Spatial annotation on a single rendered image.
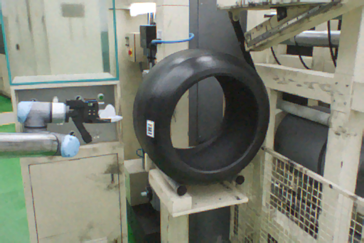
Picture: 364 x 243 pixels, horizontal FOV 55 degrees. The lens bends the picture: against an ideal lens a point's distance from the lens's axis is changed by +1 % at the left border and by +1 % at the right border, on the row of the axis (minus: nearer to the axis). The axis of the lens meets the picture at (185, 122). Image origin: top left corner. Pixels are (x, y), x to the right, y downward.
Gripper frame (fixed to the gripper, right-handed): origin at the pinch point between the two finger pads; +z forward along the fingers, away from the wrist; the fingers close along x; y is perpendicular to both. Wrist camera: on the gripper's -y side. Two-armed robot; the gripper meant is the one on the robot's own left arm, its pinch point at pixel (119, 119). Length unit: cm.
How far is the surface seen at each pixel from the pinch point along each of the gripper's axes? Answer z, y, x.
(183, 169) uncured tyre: 24.6, -17.3, -11.9
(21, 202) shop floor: -42, -127, 192
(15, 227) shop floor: -44, -128, 149
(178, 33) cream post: 32, 36, 28
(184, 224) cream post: 47, -67, 28
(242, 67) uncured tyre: 46, 25, -11
